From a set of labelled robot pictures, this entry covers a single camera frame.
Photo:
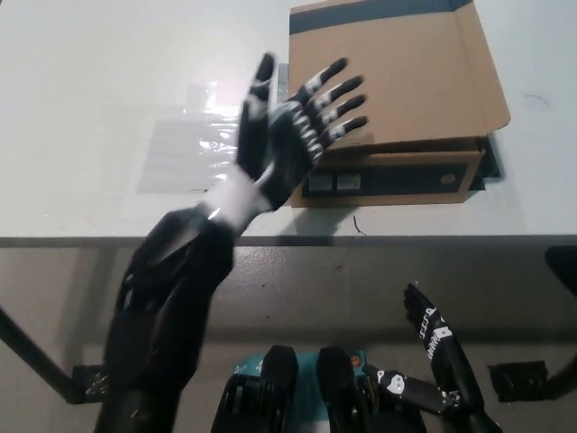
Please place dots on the black table leg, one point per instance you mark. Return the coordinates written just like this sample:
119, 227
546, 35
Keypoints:
565, 379
36, 352

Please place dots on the clear plastic sheet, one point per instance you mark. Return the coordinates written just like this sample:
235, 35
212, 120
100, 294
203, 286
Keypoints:
180, 149

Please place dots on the robot torso black teal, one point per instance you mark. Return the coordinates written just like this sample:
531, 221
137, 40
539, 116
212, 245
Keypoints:
279, 392

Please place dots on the black floor tape patch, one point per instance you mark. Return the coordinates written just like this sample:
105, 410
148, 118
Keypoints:
90, 383
518, 379

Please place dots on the brown cardboard box with lid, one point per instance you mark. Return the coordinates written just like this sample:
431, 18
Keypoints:
405, 90

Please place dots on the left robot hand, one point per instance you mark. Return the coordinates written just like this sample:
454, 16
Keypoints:
275, 144

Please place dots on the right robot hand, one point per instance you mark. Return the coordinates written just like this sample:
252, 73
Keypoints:
451, 361

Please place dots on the dark rounded object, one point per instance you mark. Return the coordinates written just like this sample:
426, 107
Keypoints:
562, 264

